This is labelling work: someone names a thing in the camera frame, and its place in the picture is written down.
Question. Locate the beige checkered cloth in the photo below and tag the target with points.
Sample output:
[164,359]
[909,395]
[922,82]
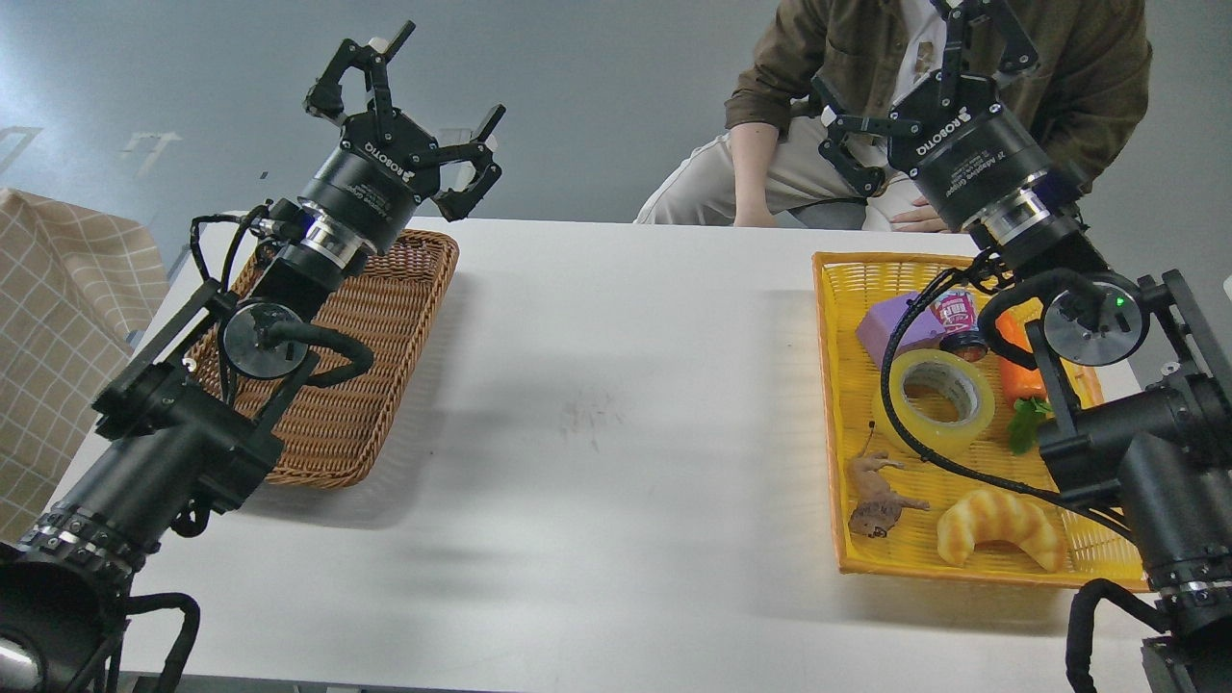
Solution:
[76,284]

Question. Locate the purple foam block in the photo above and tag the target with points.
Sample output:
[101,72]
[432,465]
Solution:
[880,320]

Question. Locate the yellow tape roll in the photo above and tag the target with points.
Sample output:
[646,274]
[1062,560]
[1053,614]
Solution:
[945,402]

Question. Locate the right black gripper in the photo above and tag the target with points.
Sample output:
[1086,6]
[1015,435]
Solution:
[972,159]

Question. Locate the small pink labelled jar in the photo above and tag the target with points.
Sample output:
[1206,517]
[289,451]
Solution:
[957,313]

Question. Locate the person's hand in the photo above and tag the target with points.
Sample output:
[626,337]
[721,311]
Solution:
[921,217]

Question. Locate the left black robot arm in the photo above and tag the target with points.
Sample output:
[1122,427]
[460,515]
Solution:
[310,317]

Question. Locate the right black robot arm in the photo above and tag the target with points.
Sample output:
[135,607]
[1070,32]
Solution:
[1139,388]

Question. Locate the orange toy carrot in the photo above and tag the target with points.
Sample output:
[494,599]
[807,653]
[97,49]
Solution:
[1023,390]

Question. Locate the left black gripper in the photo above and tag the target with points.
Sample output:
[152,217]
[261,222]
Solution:
[371,178]

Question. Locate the toy croissant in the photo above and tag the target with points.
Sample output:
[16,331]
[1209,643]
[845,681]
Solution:
[988,516]

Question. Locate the brown toy lion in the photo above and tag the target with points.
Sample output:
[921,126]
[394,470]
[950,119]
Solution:
[878,507]

